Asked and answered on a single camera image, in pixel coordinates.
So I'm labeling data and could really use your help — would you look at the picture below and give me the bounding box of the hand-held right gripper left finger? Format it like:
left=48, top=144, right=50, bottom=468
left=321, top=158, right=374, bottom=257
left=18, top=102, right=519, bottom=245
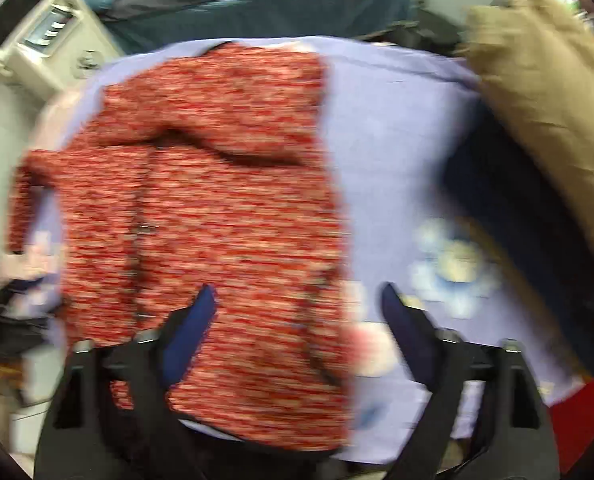
left=34, top=284, right=217, bottom=480

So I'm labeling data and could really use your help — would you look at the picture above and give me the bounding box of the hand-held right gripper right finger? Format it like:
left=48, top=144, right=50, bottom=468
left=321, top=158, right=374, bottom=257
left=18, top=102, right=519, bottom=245
left=380, top=282, right=562, bottom=480

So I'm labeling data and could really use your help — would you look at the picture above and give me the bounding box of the red knitted hooded sweater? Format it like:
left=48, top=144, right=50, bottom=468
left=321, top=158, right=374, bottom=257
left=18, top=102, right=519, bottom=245
left=8, top=42, right=358, bottom=456

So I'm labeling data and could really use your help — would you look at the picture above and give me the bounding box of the dark navy cloth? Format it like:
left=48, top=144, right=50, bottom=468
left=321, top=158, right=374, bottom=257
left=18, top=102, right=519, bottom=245
left=442, top=110, right=594, bottom=381

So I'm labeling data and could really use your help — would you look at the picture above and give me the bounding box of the lavender floral bed sheet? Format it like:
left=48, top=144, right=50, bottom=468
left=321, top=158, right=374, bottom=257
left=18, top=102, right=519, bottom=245
left=27, top=35, right=572, bottom=466

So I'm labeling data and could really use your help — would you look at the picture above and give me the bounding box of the red cloth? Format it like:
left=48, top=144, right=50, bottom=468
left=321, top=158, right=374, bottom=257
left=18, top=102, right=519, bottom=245
left=547, top=377, right=594, bottom=473

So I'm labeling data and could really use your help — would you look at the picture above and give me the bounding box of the tan cloth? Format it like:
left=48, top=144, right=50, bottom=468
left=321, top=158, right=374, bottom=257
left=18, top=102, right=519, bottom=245
left=457, top=0, right=594, bottom=281

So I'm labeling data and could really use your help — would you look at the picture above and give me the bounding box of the white bedside cabinet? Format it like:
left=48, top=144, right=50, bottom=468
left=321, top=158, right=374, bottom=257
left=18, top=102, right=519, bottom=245
left=0, top=0, right=123, bottom=103

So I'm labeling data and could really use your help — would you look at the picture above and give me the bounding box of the dark blue bedding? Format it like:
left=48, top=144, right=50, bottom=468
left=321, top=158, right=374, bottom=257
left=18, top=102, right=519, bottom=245
left=102, top=0, right=418, bottom=56

